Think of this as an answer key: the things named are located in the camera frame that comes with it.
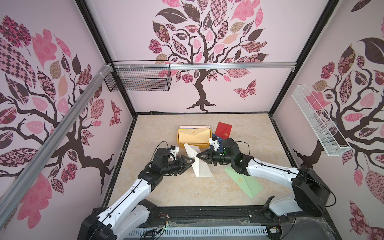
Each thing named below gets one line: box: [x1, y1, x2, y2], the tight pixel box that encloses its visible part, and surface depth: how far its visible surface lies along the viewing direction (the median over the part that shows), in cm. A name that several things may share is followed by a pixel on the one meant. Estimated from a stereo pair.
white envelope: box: [183, 143, 213, 178], surface depth 77 cm
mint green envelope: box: [224, 167, 264, 199], surface depth 85 cm
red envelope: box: [215, 122, 233, 140], surface depth 112 cm
